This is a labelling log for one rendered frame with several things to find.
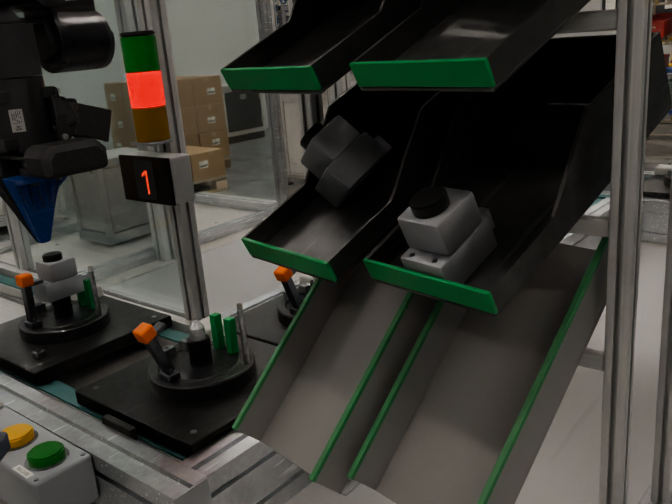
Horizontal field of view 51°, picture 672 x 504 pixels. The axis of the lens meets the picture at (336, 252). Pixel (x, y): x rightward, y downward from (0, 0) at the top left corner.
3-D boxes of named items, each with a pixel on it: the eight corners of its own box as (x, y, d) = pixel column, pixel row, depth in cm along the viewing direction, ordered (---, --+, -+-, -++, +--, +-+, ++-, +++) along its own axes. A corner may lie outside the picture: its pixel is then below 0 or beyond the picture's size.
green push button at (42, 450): (41, 480, 77) (37, 464, 76) (23, 468, 79) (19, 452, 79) (74, 461, 80) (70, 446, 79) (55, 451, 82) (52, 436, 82)
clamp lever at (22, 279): (29, 324, 109) (20, 277, 107) (23, 321, 110) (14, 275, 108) (51, 316, 111) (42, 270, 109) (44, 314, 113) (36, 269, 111)
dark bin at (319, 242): (337, 285, 60) (301, 217, 56) (251, 257, 70) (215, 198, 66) (516, 107, 72) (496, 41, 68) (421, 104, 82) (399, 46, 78)
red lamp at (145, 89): (144, 108, 100) (139, 73, 99) (124, 108, 104) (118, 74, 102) (172, 104, 104) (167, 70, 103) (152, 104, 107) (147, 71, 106)
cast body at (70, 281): (49, 303, 110) (39, 261, 107) (34, 299, 112) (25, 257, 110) (96, 287, 116) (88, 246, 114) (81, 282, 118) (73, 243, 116)
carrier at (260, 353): (193, 461, 78) (177, 359, 75) (76, 404, 93) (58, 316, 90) (331, 374, 96) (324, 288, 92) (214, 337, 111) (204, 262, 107)
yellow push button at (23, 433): (10, 459, 81) (6, 444, 81) (-6, 449, 84) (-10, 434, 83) (42, 443, 84) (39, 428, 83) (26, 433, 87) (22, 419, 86)
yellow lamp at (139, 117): (150, 143, 102) (144, 109, 101) (130, 142, 105) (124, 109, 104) (177, 137, 106) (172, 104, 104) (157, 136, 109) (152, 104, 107)
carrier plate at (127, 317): (36, 386, 99) (33, 372, 99) (-38, 349, 114) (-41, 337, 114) (173, 326, 117) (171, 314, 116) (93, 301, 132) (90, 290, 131)
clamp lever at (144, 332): (168, 378, 88) (140, 335, 84) (158, 374, 89) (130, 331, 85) (187, 358, 90) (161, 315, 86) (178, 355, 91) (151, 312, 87)
